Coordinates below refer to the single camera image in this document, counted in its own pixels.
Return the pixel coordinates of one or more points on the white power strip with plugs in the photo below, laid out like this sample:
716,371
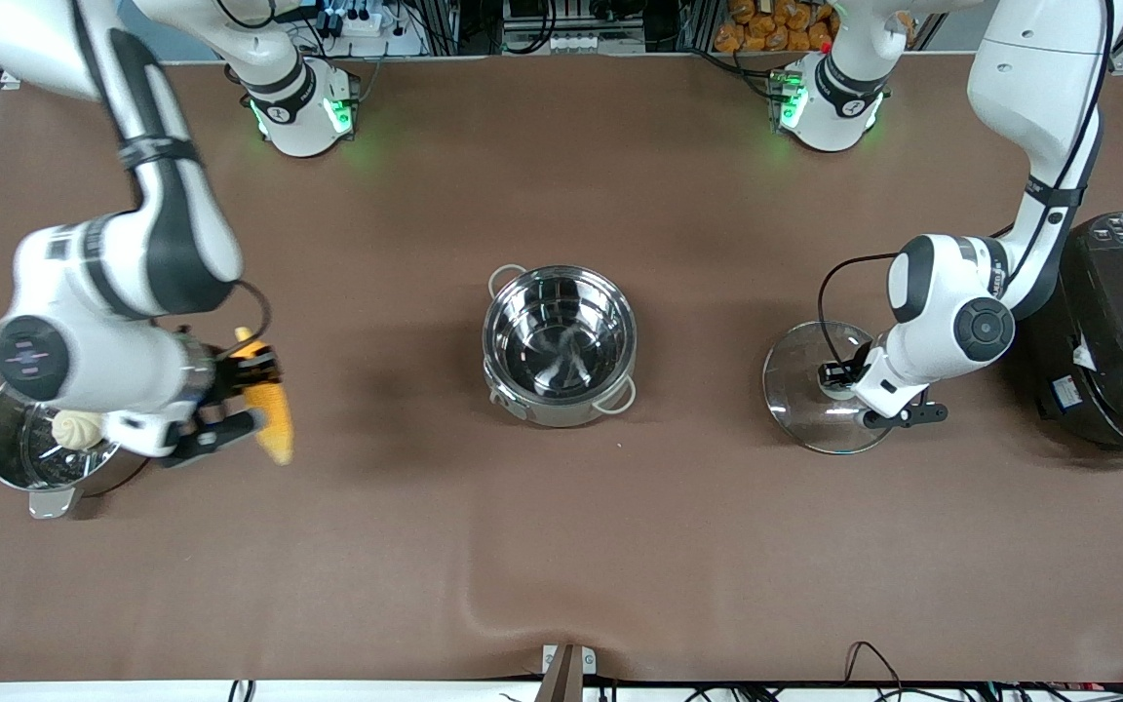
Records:
352,23

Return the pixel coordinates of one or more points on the grey metal camera bracket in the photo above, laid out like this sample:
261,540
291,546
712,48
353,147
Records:
567,673

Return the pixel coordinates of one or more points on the brown table mat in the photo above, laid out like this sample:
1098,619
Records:
561,556

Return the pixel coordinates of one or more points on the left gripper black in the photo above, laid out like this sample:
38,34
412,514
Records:
840,373

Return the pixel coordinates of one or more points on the yellow corn cob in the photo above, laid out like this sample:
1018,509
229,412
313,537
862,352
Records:
279,434

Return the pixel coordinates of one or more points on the steel steamer pot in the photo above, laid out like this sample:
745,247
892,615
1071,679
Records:
45,478

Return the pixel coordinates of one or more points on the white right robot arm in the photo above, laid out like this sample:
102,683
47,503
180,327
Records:
167,234

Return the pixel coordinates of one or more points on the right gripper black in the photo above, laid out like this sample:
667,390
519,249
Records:
226,378

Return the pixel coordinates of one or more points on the glass pot lid with knob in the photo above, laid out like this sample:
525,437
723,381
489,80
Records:
805,409

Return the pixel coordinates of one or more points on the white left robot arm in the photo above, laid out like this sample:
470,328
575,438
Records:
1034,88

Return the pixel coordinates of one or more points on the white steamed bun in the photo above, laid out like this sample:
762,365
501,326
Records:
77,429

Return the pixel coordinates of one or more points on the black rice cooker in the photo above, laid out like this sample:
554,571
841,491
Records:
1117,331

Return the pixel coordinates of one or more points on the pile of orange breads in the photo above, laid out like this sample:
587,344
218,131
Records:
776,27

